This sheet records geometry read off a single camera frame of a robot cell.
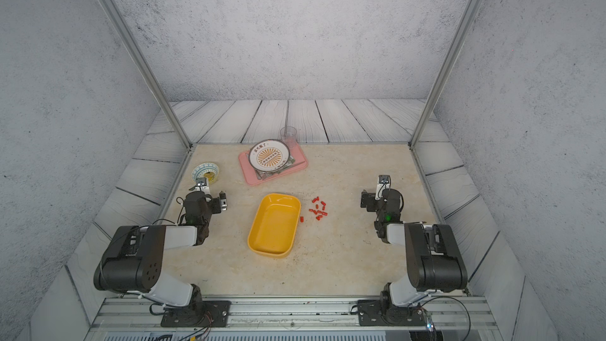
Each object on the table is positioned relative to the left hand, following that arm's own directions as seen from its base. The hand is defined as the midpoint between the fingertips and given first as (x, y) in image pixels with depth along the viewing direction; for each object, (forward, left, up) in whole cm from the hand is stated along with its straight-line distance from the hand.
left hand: (213, 192), depth 95 cm
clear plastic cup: (+36, -28, -4) cm, 46 cm away
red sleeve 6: (-6, -44, -7) cm, 45 cm away
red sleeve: (-2, -44, -7) cm, 45 cm away
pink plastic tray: (+28, -32, -6) cm, 43 cm away
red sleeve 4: (-3, -41, -7) cm, 42 cm away
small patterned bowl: (+15, +8, -4) cm, 18 cm away
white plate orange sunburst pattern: (+24, -19, -5) cm, 31 cm away
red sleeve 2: (+1, -41, -8) cm, 42 cm away
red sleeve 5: (-6, -42, -7) cm, 43 cm away
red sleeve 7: (-8, -41, -8) cm, 43 cm away
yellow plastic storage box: (-12, -24, -7) cm, 28 cm away
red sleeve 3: (-5, -39, -7) cm, 40 cm away
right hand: (-1, -65, +1) cm, 65 cm away
